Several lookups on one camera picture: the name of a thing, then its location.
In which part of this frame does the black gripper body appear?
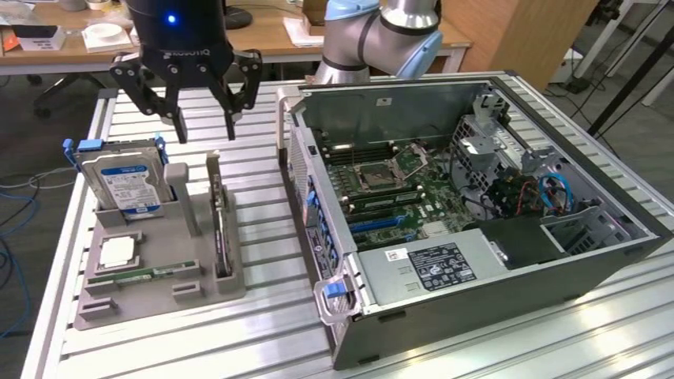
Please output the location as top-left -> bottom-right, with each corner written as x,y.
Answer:
127,0 -> 237,88

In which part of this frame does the graphics card with metal bracket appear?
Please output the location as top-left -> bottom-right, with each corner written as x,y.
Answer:
205,148 -> 237,278

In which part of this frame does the black lamp base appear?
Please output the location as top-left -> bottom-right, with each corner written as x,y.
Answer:
223,0 -> 255,31

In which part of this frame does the wooden desk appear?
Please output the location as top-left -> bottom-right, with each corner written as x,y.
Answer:
0,0 -> 474,86

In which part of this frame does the white box on desk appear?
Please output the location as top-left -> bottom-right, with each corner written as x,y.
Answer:
82,22 -> 132,54

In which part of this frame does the white paper stack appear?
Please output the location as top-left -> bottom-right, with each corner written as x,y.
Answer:
282,15 -> 326,49

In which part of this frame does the black office chair base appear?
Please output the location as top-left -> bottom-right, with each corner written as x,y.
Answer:
27,72 -> 110,118

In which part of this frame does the hard disk in blue carrier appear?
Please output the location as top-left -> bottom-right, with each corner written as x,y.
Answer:
62,133 -> 178,220

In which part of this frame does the brown cardboard box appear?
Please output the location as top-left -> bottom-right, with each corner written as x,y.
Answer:
301,0 -> 331,28

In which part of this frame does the white box black lid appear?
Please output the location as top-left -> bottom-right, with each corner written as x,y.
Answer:
10,24 -> 68,52

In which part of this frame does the orange box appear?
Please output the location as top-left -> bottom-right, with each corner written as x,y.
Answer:
0,27 -> 20,57

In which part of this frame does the CPU socket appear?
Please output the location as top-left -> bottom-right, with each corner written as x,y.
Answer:
351,156 -> 417,194

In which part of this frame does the metal socket cover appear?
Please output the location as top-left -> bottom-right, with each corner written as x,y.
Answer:
393,141 -> 438,177

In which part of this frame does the installed RAM stick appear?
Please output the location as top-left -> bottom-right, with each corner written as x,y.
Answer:
345,193 -> 426,214
341,184 -> 426,204

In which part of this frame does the silver CPU chip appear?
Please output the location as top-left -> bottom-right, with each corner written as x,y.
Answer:
99,238 -> 140,267

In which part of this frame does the blue expansion slot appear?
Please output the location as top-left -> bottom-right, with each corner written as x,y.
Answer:
347,215 -> 410,234

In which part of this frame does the green RAM stick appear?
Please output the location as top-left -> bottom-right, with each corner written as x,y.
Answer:
87,262 -> 199,284

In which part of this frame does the grey parts rack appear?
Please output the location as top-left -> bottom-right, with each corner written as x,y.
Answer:
72,162 -> 247,331

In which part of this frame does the green motherboard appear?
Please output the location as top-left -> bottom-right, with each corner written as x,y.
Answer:
313,129 -> 478,253

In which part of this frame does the wooden cabinet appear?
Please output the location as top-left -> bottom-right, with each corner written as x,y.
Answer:
442,0 -> 602,94

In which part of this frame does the grey power supply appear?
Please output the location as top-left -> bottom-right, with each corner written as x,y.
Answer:
351,228 -> 510,307

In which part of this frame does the white box red dot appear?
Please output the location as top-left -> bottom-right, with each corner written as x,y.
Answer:
548,47 -> 588,86

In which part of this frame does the open black PC case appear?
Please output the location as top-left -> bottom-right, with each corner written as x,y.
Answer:
275,70 -> 674,371

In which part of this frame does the grey metal drive cage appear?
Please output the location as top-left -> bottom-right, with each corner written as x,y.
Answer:
540,205 -> 637,253

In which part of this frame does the black tripod pole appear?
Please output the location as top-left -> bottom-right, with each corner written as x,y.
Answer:
586,23 -> 674,137

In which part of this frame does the grey floor cable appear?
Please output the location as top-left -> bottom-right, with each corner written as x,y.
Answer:
0,165 -> 82,191

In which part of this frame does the blue floor cable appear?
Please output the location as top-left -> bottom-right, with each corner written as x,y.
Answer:
0,189 -> 42,339

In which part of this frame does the black wire bundle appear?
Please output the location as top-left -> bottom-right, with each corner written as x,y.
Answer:
482,175 -> 542,220

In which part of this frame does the blue wire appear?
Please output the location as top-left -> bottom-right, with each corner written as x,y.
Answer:
537,172 -> 577,216

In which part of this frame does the white table frame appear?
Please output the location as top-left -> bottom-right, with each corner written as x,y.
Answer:
572,0 -> 674,107

